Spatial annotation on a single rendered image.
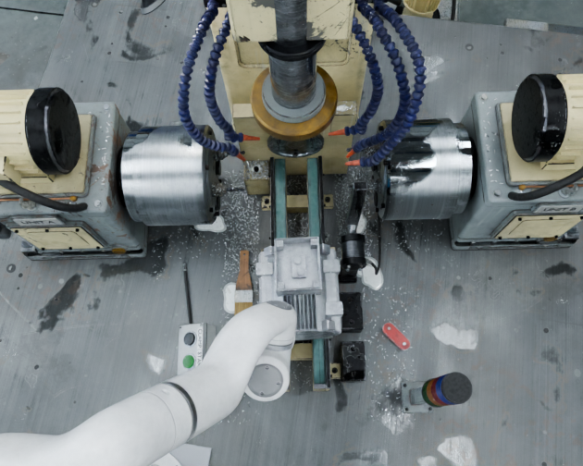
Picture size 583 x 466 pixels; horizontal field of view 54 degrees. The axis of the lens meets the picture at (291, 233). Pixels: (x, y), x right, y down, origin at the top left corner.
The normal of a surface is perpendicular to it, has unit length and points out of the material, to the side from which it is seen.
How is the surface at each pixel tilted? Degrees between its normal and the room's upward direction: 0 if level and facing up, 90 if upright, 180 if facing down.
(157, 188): 35
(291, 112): 0
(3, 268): 0
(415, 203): 66
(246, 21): 90
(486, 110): 0
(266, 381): 30
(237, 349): 20
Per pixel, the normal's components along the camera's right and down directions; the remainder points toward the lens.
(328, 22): 0.02, 0.95
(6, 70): -0.02, -0.32
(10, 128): -0.01, 0.07
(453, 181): 0.00, 0.36
